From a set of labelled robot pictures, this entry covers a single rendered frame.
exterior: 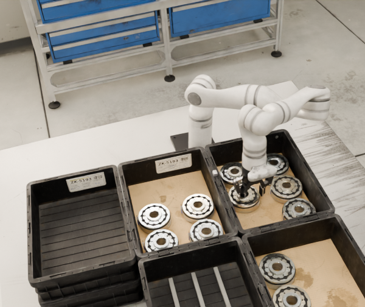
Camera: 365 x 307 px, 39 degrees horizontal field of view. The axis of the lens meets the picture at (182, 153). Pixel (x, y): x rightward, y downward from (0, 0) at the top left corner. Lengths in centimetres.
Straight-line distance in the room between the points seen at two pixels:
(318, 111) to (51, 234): 94
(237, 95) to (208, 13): 184
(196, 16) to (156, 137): 154
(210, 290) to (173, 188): 42
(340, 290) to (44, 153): 128
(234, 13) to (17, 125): 164
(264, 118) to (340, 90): 222
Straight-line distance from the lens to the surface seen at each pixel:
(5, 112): 373
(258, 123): 144
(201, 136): 197
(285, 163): 180
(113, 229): 167
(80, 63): 348
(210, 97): 181
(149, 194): 175
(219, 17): 361
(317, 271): 156
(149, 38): 352
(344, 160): 208
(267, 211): 168
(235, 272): 154
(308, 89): 168
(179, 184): 177
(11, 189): 209
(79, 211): 175
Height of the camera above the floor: 210
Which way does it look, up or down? 43 degrees down
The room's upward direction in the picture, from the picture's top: 5 degrees counter-clockwise
